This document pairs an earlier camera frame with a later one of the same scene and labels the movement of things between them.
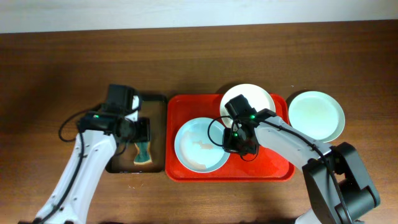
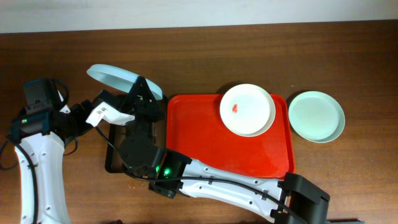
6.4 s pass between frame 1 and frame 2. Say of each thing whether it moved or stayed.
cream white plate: stayed
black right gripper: moved
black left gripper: moved
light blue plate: moved
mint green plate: stayed
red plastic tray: stayed
